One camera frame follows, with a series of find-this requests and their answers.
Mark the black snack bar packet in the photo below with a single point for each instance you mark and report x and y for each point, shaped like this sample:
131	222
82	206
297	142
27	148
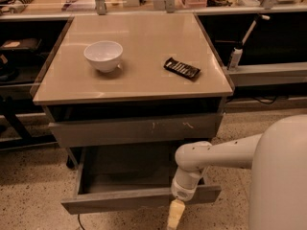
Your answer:
182	69

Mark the grey drawer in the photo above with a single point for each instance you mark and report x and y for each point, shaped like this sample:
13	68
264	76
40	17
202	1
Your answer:
135	130
123	177

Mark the white ceramic bowl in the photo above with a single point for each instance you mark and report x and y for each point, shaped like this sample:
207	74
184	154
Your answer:
104	56

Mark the white bottle with nozzle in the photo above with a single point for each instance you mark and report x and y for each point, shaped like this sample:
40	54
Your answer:
237	51

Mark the grey top drawer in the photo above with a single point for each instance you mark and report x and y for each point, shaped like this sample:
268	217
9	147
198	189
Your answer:
135	130

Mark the grey drawer cabinet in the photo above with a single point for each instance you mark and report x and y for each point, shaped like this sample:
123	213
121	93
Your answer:
70	89

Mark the dark box on shelf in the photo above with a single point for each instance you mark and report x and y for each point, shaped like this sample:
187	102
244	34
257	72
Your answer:
26	44

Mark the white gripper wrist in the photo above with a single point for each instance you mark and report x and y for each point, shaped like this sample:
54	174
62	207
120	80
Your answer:
182	193

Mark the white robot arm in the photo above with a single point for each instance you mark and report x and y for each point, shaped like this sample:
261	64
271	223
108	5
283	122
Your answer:
278	162

